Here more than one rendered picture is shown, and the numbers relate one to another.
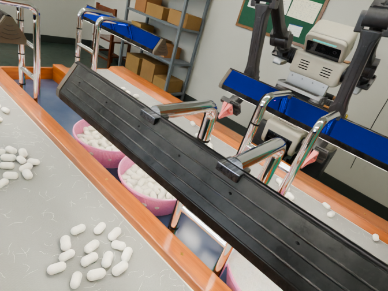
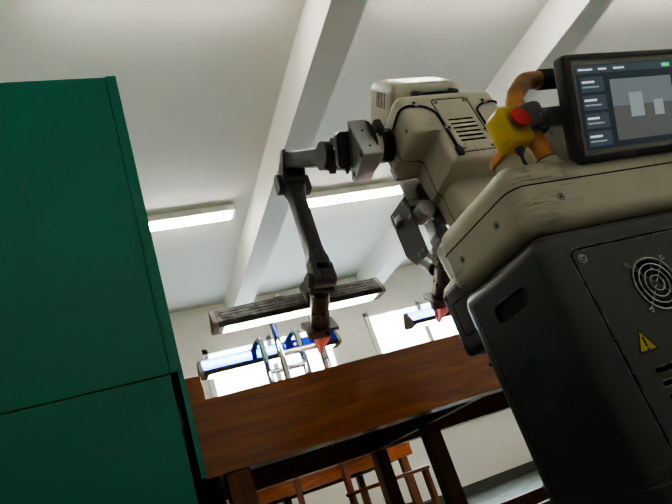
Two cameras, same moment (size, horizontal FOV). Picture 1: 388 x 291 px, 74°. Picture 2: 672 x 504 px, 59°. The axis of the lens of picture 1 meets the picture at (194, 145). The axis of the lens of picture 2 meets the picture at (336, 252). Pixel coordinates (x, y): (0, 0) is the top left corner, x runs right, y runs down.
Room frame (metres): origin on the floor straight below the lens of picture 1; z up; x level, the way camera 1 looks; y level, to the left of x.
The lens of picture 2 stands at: (2.00, -1.83, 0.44)
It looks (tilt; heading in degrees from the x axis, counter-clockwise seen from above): 22 degrees up; 123
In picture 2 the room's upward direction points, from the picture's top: 20 degrees counter-clockwise
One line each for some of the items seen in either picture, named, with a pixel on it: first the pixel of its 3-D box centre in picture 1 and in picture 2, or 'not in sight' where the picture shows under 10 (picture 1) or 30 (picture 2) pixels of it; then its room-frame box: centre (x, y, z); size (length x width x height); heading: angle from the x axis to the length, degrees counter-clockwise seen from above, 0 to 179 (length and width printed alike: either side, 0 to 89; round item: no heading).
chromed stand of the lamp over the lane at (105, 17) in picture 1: (100, 62); not in sight; (1.25, 0.56, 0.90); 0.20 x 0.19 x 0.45; 57
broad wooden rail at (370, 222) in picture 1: (211, 141); (488, 360); (1.25, -0.08, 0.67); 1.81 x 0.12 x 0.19; 57
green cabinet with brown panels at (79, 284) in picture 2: not in sight; (66, 316); (0.12, -0.76, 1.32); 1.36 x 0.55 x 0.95; 147
